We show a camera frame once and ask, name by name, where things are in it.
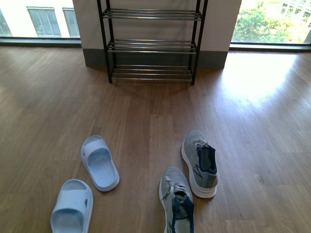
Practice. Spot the black metal shoe rack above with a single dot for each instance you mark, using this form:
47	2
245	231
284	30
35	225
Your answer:
148	47

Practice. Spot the grey sneaker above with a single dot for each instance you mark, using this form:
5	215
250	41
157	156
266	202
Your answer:
176	198
199	156

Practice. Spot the light blue slipper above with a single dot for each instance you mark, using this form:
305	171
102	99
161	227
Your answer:
73	209
98	161

